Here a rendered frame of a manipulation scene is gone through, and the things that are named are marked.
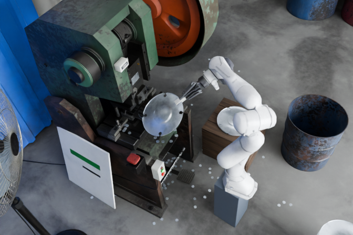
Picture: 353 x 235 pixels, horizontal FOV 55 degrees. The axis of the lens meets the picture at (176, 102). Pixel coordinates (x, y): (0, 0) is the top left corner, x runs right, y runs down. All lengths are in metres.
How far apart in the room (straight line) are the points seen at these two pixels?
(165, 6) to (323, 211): 1.83
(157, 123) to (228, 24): 2.44
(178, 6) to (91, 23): 0.54
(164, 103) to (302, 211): 1.32
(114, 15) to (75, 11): 0.22
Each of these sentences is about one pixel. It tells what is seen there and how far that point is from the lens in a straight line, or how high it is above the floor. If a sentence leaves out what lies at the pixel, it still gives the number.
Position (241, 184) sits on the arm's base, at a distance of 2.15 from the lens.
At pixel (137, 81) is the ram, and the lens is 2.05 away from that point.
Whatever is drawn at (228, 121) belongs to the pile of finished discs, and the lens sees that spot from 2.66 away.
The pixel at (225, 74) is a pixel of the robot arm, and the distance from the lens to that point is 1.81.
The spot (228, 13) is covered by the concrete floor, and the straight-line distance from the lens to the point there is 4.49.
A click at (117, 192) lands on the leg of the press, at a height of 0.03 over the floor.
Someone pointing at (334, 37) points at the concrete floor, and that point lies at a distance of 4.26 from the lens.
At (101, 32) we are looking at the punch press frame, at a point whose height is 1.49.
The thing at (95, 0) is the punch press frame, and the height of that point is 1.50.
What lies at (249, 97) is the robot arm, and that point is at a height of 1.20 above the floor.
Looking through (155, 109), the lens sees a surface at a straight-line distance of 2.14.
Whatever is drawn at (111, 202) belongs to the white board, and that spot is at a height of 0.07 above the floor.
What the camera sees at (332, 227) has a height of 0.35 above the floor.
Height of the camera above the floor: 2.41
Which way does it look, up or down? 47 degrees down
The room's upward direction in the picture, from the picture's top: 6 degrees counter-clockwise
